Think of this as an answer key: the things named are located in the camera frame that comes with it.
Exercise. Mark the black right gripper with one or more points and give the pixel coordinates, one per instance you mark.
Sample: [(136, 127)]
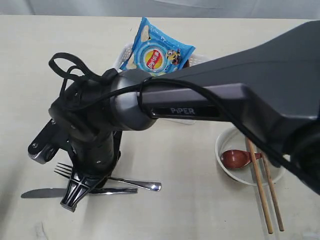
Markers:
[(92, 163)]

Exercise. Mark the silver table knife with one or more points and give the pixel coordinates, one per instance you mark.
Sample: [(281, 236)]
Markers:
[(59, 192)]

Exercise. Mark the silver metal fork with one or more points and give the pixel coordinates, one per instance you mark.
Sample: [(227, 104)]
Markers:
[(65, 171)]

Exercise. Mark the brown wooden spoon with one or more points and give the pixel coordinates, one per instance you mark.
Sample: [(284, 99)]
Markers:
[(235, 159)]

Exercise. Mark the white ceramic bowl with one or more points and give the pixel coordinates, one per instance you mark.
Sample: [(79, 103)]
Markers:
[(233, 139)]

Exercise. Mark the wooden chopstick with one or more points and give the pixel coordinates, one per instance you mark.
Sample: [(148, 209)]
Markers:
[(261, 191), (273, 193)]

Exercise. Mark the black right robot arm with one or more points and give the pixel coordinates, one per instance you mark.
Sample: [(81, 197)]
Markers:
[(270, 93)]

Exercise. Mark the white perforated plastic basket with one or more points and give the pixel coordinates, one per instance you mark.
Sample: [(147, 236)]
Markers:
[(193, 60)]

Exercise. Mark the blue chips bag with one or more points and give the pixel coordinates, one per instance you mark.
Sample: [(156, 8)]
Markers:
[(155, 52)]

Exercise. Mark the brown wooden plate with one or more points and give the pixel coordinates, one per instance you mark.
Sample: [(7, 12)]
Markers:
[(187, 64)]

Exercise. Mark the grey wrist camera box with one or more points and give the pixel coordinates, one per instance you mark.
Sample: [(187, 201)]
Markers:
[(45, 145)]

